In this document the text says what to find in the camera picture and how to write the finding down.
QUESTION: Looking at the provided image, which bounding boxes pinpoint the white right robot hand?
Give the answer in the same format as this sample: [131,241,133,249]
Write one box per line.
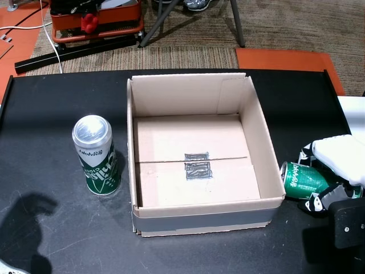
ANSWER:
[298,134,365,213]

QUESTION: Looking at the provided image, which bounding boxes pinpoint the green white soda can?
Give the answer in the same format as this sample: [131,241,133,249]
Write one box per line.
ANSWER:
[279,161,364,200]
[72,114,122,196]

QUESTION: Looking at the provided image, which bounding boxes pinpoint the open cardboard box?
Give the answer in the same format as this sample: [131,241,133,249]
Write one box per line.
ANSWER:
[127,72,287,237]

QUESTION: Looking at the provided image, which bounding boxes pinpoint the orange floor mat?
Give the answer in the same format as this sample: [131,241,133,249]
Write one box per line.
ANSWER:
[235,47,346,96]
[0,6,51,105]

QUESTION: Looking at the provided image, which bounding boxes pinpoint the grey metal stand legs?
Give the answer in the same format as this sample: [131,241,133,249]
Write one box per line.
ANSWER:
[138,0,246,49]

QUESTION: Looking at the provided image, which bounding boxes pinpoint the grey sneaker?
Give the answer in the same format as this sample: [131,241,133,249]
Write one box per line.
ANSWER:
[182,0,213,11]

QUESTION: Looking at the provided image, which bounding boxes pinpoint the orange metal cart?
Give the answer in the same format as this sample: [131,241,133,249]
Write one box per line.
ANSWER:
[50,0,145,45]

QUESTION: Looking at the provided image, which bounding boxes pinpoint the black gear bundle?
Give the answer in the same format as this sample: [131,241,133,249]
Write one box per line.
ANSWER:
[51,0,102,15]

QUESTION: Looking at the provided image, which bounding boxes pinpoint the brown board with connectors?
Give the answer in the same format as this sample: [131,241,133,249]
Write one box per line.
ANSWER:
[0,35,14,59]

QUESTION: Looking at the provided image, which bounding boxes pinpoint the black metal rail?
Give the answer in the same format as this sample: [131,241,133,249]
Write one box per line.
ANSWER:
[14,35,137,75]

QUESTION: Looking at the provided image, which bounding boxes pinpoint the white cable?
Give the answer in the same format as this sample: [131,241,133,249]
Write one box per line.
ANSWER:
[0,0,63,74]

